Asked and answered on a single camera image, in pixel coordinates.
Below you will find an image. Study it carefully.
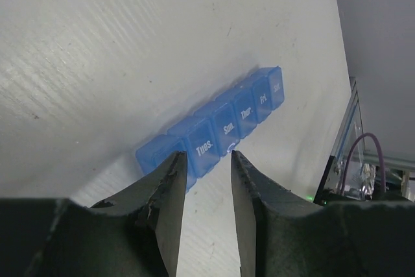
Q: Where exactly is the aluminium mounting rail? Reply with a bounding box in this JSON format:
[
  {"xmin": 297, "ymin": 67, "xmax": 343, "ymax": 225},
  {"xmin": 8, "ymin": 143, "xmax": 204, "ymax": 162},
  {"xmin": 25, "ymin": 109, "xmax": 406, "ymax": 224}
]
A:
[{"xmin": 327, "ymin": 75, "xmax": 415, "ymax": 200}]

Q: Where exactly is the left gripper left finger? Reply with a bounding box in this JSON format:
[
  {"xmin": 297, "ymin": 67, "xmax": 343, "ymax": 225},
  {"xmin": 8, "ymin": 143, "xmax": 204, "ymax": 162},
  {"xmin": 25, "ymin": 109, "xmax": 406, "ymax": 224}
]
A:
[{"xmin": 1, "ymin": 152, "xmax": 187, "ymax": 276}]

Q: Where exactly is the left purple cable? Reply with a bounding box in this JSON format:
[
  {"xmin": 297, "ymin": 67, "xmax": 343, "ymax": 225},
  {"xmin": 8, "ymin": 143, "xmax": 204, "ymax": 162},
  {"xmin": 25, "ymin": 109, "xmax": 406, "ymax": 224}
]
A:
[{"xmin": 338, "ymin": 132, "xmax": 388, "ymax": 199}]

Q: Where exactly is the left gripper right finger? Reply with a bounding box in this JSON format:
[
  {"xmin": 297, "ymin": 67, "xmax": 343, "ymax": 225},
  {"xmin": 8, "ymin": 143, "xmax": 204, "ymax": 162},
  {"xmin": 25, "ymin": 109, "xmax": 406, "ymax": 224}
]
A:
[{"xmin": 231, "ymin": 151, "xmax": 414, "ymax": 276}]

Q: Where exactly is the blue weekly pill organizer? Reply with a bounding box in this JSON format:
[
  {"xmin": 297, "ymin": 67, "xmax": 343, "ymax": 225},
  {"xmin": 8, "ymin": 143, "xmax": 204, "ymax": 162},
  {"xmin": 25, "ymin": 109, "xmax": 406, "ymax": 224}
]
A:
[{"xmin": 135, "ymin": 66, "xmax": 285, "ymax": 189}]

